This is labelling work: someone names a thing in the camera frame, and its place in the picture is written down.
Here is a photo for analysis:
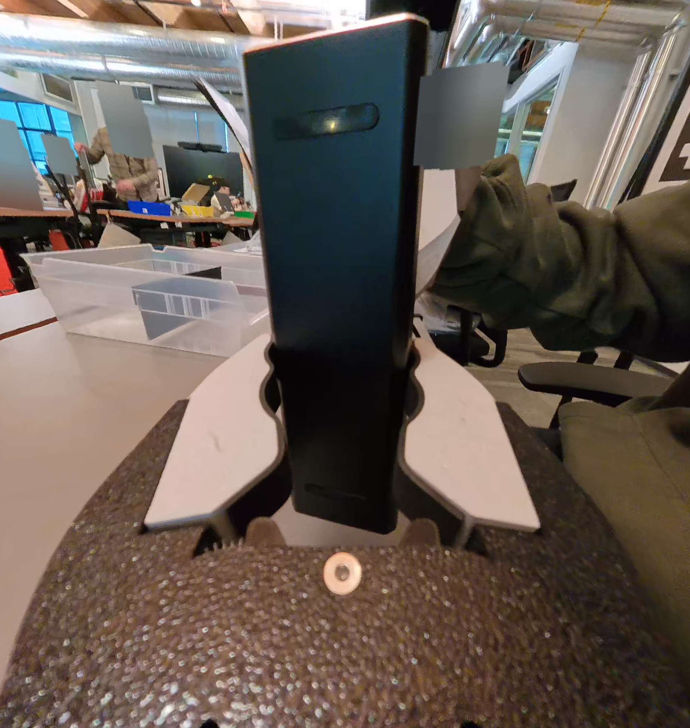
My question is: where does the long wooden table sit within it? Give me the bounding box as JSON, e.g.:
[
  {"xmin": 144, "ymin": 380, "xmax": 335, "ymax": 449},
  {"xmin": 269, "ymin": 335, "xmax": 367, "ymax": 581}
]
[{"xmin": 0, "ymin": 204, "xmax": 258, "ymax": 229}]

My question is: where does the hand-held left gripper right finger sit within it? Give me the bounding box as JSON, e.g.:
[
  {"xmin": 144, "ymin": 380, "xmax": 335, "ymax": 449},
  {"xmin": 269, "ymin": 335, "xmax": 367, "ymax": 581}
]
[{"xmin": 399, "ymin": 318, "xmax": 541, "ymax": 549}]

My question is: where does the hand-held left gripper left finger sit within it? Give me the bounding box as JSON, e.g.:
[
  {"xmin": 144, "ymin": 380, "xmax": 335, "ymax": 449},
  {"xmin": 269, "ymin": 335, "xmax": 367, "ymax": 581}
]
[{"xmin": 143, "ymin": 333, "xmax": 293, "ymax": 533}]

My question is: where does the clear bin divider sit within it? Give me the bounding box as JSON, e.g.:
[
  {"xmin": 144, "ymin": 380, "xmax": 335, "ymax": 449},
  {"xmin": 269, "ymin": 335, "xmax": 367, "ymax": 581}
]
[{"xmin": 130, "ymin": 278, "xmax": 225, "ymax": 343}]

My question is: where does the clear plastic bin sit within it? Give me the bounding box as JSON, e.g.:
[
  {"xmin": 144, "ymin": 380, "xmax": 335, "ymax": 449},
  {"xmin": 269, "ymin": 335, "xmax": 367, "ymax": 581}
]
[{"xmin": 20, "ymin": 242, "xmax": 273, "ymax": 360}]

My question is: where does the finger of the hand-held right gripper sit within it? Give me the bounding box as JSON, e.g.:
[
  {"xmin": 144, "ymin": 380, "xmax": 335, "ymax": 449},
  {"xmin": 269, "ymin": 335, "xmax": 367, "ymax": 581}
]
[{"xmin": 416, "ymin": 166, "xmax": 485, "ymax": 300}]

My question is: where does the white framed sign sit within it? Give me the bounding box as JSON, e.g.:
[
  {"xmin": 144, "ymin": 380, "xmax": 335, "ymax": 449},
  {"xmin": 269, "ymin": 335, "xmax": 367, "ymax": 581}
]
[{"xmin": 629, "ymin": 25, "xmax": 690, "ymax": 207}]

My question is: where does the person's right forearm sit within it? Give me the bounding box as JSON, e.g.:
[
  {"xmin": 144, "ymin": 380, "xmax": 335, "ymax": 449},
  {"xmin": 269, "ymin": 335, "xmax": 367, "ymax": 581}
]
[{"xmin": 427, "ymin": 152, "xmax": 690, "ymax": 365}]

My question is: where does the black monitor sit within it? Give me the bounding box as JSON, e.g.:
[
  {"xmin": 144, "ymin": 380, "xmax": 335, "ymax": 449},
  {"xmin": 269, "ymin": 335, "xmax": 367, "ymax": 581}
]
[{"xmin": 162, "ymin": 144, "xmax": 248, "ymax": 199}]

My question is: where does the printed instruction sheet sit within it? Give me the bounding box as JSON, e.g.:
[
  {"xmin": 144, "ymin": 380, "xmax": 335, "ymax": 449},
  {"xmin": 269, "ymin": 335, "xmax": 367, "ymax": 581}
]
[{"xmin": 192, "ymin": 75, "xmax": 255, "ymax": 168}]

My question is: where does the black multiport USB hub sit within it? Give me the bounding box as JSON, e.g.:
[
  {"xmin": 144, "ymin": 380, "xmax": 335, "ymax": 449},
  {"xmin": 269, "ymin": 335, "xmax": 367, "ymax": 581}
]
[{"xmin": 241, "ymin": 14, "xmax": 432, "ymax": 535}]

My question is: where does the grey desk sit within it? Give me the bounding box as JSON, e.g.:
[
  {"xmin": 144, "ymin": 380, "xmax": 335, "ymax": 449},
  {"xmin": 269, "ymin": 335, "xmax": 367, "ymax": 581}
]
[{"xmin": 0, "ymin": 289, "xmax": 419, "ymax": 723}]

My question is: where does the silver ventilation duct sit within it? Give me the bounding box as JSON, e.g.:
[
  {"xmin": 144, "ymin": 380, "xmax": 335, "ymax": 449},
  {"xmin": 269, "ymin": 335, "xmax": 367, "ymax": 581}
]
[{"xmin": 0, "ymin": 10, "xmax": 300, "ymax": 77}]

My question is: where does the person's green jacket torso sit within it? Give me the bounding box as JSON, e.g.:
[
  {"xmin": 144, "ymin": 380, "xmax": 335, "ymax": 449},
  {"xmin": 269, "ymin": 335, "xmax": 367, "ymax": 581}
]
[{"xmin": 558, "ymin": 330, "xmax": 690, "ymax": 717}]

